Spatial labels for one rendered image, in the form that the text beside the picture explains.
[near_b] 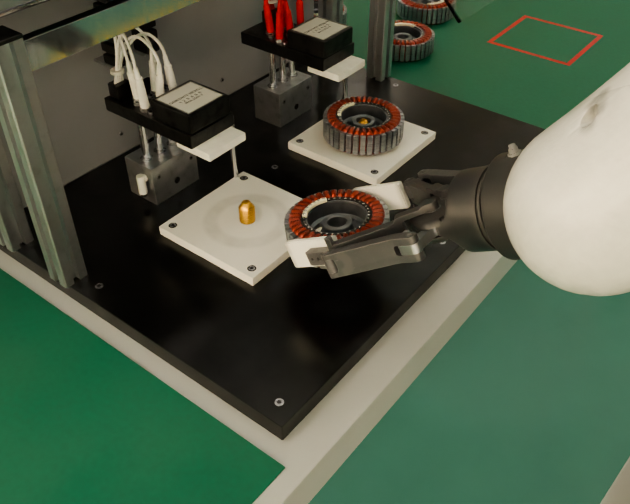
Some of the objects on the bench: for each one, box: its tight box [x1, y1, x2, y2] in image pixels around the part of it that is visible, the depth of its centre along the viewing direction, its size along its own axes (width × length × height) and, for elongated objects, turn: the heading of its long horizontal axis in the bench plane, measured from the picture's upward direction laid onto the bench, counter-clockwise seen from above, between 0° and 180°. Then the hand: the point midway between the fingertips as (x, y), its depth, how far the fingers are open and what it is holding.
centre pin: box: [238, 200, 256, 225], centre depth 86 cm, size 2×2×3 cm
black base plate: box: [0, 62, 545, 440], centre depth 96 cm, size 47×64×2 cm
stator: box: [323, 96, 404, 155], centre depth 100 cm, size 11×11×4 cm
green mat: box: [343, 0, 630, 129], centre depth 146 cm, size 94×61×1 cm, turn 52°
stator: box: [392, 20, 435, 62], centre depth 129 cm, size 11×11×4 cm
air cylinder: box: [253, 67, 312, 127], centre depth 107 cm, size 5×8×6 cm
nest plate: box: [288, 119, 436, 185], centre depth 102 cm, size 15×15×1 cm
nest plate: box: [159, 171, 322, 286], centre depth 87 cm, size 15×15×1 cm
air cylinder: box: [125, 136, 199, 205], centre depth 93 cm, size 5×8×6 cm
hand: (338, 224), depth 77 cm, fingers closed on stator, 11 cm apart
